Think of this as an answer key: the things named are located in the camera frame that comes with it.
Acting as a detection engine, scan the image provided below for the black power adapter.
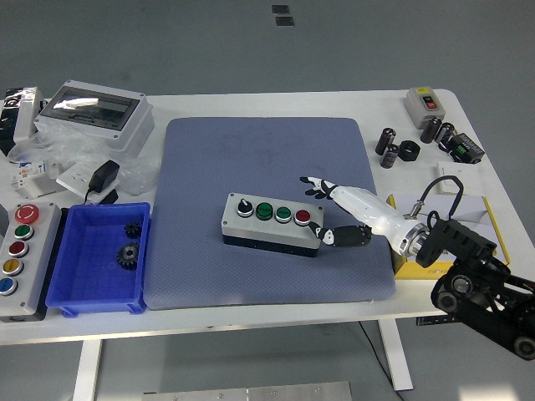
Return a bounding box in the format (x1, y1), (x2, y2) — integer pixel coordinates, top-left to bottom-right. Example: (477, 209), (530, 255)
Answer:
(83, 160), (121, 206)

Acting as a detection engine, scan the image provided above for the grey red-black switch box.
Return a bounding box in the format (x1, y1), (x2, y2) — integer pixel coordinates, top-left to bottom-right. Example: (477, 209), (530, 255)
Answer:
(404, 86), (449, 130)

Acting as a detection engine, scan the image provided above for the white table leg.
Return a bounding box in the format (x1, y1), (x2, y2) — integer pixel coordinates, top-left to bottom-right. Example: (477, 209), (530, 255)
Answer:
(378, 319), (414, 392)
(71, 340), (104, 401)

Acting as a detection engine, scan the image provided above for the grey five-button control box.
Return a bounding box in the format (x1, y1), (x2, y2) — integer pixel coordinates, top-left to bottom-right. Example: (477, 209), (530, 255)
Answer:
(0, 202), (63, 322)

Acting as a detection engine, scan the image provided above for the yellow white cardboard box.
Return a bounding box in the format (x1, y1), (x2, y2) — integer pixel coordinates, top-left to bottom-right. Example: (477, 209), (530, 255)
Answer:
(384, 193), (511, 280)

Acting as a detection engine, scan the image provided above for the silver metal plate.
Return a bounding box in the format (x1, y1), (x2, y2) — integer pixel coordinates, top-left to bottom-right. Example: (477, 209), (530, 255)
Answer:
(141, 380), (353, 401)

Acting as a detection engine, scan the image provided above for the grey four-button control box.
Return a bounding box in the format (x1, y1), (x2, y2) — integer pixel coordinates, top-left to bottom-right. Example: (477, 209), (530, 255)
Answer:
(220, 191), (325, 258)

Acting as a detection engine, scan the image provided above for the grey enclosure with clear lid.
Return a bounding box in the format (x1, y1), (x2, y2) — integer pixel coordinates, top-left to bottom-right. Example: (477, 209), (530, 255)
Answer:
(33, 79), (155, 158)

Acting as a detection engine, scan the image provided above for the black foil bag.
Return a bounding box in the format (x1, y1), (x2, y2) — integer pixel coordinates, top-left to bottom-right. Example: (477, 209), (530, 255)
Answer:
(0, 87), (26, 158)

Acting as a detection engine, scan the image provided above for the white rectangular box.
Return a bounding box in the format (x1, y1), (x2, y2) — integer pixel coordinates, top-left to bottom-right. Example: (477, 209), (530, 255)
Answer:
(13, 86), (46, 143)

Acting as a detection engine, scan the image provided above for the black under-table bracket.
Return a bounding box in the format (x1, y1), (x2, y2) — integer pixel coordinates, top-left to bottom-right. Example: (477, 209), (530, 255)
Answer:
(415, 316), (459, 327)

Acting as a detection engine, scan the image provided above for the white circuit breaker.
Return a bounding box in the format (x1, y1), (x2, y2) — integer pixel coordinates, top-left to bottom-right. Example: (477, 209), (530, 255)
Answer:
(8, 160), (64, 200)

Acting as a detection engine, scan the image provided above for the black module with green terminal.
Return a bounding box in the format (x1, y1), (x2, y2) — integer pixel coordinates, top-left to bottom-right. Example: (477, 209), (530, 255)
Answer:
(445, 132), (486, 165)

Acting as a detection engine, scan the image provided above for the white wall switch plate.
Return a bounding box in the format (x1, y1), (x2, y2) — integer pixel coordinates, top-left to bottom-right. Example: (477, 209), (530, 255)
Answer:
(436, 161), (482, 195)

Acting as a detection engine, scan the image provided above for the large black bevel gear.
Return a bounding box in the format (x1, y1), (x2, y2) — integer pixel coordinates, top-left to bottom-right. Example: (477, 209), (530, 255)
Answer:
(115, 241), (141, 272)

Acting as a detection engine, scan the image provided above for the clear plastic bag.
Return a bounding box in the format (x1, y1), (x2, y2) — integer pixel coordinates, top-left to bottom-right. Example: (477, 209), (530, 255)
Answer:
(7, 123), (162, 197)

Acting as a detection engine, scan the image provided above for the blue plastic bin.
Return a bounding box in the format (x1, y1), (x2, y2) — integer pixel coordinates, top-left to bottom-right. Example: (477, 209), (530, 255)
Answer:
(44, 202), (151, 318)

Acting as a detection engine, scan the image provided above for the black cylindrical capacitor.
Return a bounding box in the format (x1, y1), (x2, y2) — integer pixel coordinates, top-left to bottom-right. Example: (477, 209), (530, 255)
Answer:
(380, 143), (400, 170)
(420, 116), (443, 145)
(434, 121), (456, 147)
(374, 127), (397, 156)

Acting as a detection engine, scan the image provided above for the blue-grey table mat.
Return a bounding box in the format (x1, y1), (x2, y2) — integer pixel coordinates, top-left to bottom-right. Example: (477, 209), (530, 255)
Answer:
(144, 116), (397, 311)

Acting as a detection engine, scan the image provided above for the black cable under table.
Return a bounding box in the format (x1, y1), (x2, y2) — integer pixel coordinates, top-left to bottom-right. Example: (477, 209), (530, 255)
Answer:
(358, 321), (405, 401)

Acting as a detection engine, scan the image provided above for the white wall socket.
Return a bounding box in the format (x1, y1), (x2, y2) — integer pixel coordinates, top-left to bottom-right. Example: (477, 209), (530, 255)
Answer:
(56, 163), (105, 197)

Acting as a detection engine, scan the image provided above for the black hex nut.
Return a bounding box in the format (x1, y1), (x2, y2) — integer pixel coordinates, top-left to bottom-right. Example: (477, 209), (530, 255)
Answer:
(397, 140), (421, 163)

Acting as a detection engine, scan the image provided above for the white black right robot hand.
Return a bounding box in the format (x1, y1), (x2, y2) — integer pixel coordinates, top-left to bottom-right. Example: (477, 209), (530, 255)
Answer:
(299, 175), (415, 248)

